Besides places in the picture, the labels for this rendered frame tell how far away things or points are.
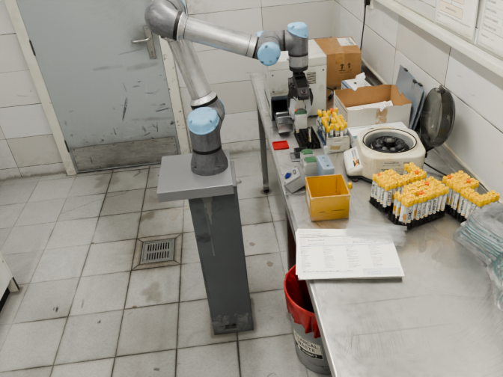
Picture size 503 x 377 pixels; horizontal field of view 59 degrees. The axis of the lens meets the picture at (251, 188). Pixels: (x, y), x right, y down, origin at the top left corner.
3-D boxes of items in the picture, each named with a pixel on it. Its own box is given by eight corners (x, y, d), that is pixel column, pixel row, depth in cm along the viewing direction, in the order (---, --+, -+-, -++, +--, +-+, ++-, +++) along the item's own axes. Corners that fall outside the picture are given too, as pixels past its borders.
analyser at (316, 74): (264, 99, 245) (260, 44, 228) (314, 93, 246) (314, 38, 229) (272, 123, 219) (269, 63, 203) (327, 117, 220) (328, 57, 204)
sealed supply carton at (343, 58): (313, 68, 280) (313, 38, 270) (351, 65, 278) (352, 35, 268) (318, 86, 254) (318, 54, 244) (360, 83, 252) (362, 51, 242)
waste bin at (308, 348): (281, 322, 228) (277, 256, 203) (352, 312, 229) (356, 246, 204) (294, 390, 196) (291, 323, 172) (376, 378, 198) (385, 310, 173)
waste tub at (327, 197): (305, 200, 164) (305, 176, 159) (341, 196, 164) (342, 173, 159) (311, 222, 153) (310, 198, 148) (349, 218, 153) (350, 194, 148)
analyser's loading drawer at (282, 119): (272, 114, 223) (272, 105, 220) (285, 113, 224) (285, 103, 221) (278, 132, 206) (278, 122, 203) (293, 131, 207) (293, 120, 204)
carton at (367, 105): (331, 118, 219) (332, 89, 210) (389, 111, 220) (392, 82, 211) (345, 141, 198) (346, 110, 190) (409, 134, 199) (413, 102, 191)
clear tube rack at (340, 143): (316, 132, 208) (316, 118, 204) (337, 129, 208) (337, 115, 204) (326, 153, 191) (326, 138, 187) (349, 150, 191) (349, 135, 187)
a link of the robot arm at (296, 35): (284, 22, 165) (308, 20, 165) (286, 51, 171) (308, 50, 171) (284, 27, 159) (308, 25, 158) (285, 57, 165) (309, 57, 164)
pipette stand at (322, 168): (313, 178, 176) (313, 156, 170) (330, 176, 176) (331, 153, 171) (319, 192, 168) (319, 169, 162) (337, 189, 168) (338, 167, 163)
